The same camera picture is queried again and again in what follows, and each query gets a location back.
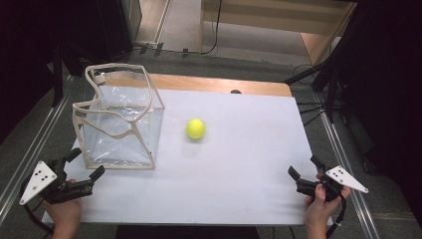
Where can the aluminium floor rail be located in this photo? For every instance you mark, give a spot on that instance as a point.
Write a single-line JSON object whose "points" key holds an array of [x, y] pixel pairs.
{"points": [[28, 149], [348, 172]]}

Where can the yellow tennis ball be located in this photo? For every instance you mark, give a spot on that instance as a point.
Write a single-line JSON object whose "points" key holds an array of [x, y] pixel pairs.
{"points": [[195, 128]]}

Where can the person's left hand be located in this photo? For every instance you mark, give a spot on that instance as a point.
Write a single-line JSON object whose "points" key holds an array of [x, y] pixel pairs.
{"points": [[66, 212]]}

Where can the black metal stand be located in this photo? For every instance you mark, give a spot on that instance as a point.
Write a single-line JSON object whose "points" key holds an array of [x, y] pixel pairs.
{"points": [[326, 73]]}

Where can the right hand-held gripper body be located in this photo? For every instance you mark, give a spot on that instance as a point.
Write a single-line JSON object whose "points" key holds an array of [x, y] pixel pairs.
{"points": [[328, 182]]}

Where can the white table mat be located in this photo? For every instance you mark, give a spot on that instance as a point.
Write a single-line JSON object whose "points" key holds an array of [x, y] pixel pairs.
{"points": [[212, 166]]}

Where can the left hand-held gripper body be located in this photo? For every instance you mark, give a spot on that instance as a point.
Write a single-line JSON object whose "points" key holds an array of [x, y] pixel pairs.
{"points": [[49, 181]]}

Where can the clear plastic bag beige trim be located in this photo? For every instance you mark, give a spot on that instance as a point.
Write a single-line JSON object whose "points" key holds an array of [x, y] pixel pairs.
{"points": [[119, 126]]}

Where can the wooden table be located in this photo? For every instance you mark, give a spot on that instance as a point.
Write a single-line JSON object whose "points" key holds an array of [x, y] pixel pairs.
{"points": [[215, 84]]}

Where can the person's right hand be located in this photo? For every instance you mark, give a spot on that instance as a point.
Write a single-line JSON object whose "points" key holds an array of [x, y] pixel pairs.
{"points": [[321, 209]]}

